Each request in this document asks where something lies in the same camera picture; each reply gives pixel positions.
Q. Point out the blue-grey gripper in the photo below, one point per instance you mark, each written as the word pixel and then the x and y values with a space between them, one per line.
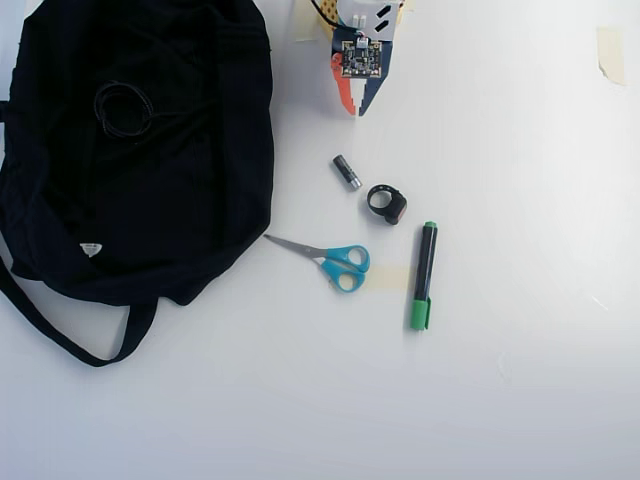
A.
pixel 344 98

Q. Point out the torn beige tape piece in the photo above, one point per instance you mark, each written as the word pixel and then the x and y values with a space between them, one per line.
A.
pixel 612 55

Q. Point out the long beige tape strip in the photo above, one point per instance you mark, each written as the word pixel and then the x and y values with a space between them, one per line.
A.
pixel 306 22

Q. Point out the black cylindrical battery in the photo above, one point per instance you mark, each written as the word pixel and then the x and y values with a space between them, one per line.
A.
pixel 346 172

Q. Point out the small beige tape strip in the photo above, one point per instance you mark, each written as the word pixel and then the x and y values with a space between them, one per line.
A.
pixel 387 279

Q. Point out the white and teal robot arm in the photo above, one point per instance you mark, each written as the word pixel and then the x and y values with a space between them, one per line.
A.
pixel 365 10

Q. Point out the yellow perforated base block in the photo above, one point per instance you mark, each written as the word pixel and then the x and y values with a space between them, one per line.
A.
pixel 327 10

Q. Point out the square camera circuit board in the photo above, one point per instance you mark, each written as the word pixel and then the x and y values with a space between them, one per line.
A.
pixel 361 59

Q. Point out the green and black marker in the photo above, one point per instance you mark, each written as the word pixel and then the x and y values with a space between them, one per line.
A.
pixel 425 265

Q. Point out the black fabric bag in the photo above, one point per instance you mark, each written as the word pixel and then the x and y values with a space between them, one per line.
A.
pixel 130 200

